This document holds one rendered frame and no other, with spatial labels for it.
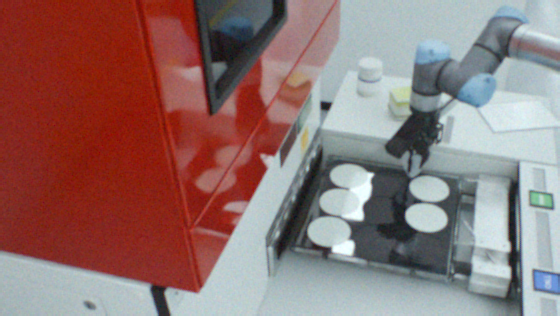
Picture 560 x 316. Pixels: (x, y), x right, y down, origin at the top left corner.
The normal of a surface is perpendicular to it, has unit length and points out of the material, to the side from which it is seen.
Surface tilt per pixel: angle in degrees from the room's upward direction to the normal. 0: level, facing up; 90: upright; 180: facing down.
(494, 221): 0
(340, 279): 0
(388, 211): 0
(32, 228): 90
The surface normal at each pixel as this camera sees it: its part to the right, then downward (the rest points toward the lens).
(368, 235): 0.01, -0.76
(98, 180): -0.25, 0.63
